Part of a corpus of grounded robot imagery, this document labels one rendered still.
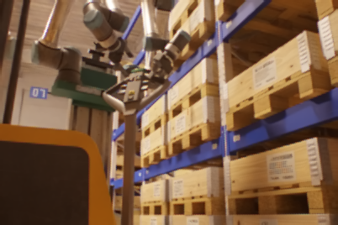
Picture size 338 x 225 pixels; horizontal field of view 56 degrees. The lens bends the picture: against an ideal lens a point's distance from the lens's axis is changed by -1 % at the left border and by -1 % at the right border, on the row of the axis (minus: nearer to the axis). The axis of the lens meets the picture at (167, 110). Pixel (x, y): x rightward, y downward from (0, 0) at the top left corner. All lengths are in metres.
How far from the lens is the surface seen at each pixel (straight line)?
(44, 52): 2.25
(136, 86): 1.77
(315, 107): 1.74
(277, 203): 1.83
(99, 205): 1.09
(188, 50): 3.05
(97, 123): 2.49
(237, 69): 2.83
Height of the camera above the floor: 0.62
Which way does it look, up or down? 18 degrees up
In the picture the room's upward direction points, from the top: straight up
